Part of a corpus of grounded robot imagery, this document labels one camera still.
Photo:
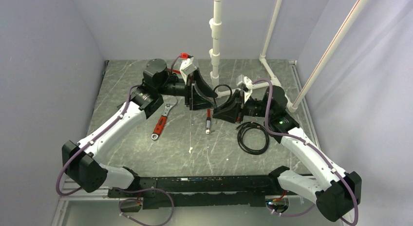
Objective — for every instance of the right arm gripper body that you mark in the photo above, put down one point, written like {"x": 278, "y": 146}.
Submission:
{"x": 247, "y": 109}

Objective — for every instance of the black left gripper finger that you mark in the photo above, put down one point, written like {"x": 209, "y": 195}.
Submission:
{"x": 201, "y": 102}
{"x": 203, "y": 87}

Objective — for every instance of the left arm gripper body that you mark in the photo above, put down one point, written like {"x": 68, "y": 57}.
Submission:
{"x": 188, "y": 91}

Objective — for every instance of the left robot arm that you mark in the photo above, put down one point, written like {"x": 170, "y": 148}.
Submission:
{"x": 83, "y": 160}

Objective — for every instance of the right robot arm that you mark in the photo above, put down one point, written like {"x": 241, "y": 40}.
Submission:
{"x": 335, "y": 192}

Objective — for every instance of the white diagonal pole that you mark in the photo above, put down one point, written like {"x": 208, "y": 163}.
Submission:
{"x": 338, "y": 37}

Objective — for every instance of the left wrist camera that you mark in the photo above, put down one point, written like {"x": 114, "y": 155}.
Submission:
{"x": 188, "y": 66}

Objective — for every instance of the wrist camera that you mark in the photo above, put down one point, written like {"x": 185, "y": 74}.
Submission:
{"x": 188, "y": 66}
{"x": 245, "y": 85}

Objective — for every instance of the red cable lock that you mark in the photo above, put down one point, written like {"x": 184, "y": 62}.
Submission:
{"x": 208, "y": 118}

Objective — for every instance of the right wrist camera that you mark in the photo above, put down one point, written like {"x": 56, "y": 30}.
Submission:
{"x": 245, "y": 85}

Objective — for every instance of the red handled adjustable wrench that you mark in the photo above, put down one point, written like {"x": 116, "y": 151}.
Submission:
{"x": 169, "y": 103}

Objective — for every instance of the white PVC pipe frame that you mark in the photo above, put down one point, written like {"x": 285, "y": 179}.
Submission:
{"x": 257, "y": 29}

